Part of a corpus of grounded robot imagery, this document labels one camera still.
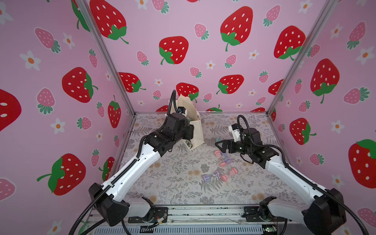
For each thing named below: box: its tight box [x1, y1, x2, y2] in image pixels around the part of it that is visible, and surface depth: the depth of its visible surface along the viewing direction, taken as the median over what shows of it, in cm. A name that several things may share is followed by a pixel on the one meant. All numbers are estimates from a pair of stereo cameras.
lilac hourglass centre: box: [202, 170, 221, 182], surface depth 87 cm
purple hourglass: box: [220, 148, 233, 165], surface depth 94 cm
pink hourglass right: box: [221, 167, 238, 183], surface depth 88 cm
